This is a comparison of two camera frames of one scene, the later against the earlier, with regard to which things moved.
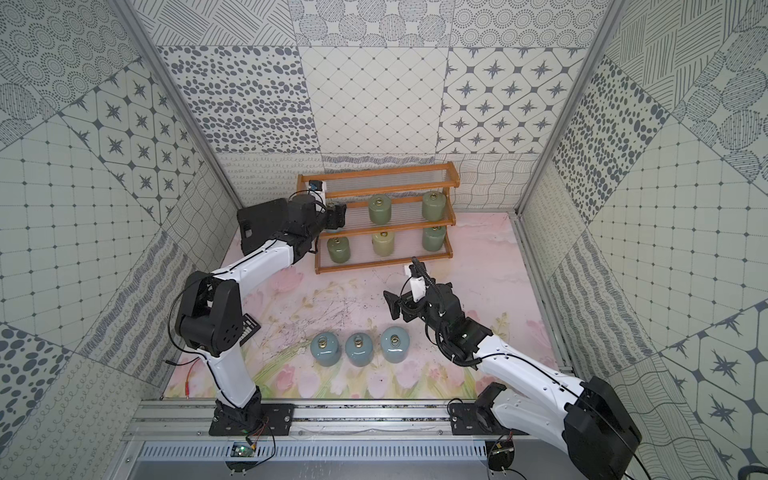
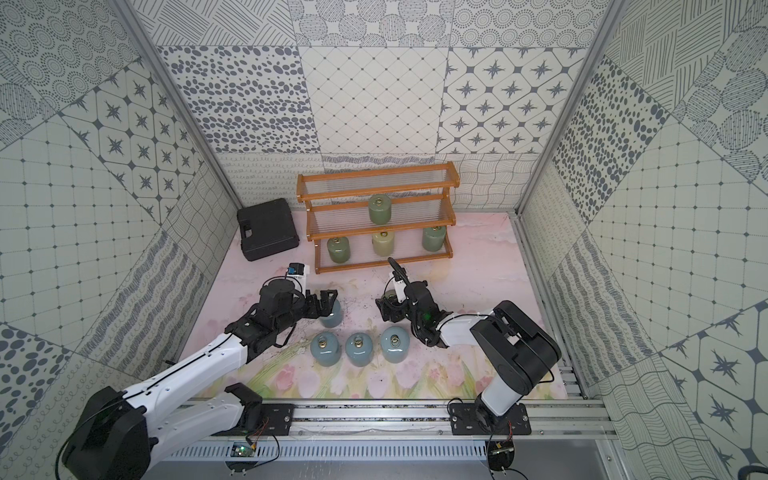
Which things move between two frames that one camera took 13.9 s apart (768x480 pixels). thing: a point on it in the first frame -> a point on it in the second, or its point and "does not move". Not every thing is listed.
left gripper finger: (335, 215) -> (327, 298)
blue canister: (395, 344) does not move
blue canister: (326, 348) does not move
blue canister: (359, 349) does not move
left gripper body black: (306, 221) -> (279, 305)
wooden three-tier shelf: (395, 215) does not move
